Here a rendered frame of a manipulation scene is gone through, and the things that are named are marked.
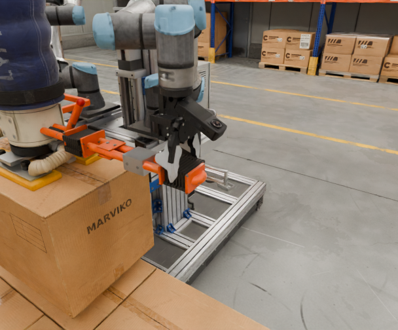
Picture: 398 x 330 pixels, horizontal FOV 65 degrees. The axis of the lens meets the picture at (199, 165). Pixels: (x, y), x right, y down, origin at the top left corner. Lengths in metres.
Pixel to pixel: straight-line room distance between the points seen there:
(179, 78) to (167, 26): 0.10
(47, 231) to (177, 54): 0.57
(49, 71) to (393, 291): 2.16
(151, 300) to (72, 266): 0.40
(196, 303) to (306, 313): 0.90
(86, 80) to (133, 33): 1.06
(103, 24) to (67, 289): 0.74
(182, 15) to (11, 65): 0.56
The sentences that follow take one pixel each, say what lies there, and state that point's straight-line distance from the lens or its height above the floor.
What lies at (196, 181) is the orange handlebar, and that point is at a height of 1.20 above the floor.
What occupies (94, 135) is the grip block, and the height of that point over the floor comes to 1.22.
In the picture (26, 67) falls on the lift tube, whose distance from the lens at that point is 1.03.
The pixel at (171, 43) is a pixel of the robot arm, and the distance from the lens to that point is 0.63.
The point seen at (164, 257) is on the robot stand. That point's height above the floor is 0.21.
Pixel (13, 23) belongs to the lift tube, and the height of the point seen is 1.51.
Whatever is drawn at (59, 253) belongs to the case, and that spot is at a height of 0.94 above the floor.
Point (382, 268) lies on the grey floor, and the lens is 2.49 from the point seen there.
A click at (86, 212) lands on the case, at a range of 0.99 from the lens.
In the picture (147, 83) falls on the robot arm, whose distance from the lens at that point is 1.43.
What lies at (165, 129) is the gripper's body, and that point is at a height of 1.31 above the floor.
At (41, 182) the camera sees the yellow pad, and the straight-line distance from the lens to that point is 1.04.
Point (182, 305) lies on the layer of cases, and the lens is 1.30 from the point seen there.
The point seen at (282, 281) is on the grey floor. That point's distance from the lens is 2.17.
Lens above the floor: 1.57
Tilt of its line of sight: 28 degrees down
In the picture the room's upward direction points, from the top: straight up
